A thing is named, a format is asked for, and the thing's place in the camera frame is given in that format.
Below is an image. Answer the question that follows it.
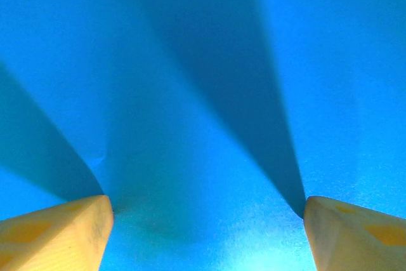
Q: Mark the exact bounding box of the blue square paper sheet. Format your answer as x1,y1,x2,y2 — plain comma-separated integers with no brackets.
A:
0,0,406,271

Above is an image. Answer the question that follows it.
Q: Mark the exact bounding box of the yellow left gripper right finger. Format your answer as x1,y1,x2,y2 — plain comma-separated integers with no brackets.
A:
303,195,406,271

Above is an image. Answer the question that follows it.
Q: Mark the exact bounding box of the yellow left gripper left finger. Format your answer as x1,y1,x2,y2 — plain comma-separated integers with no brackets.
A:
0,194,114,271

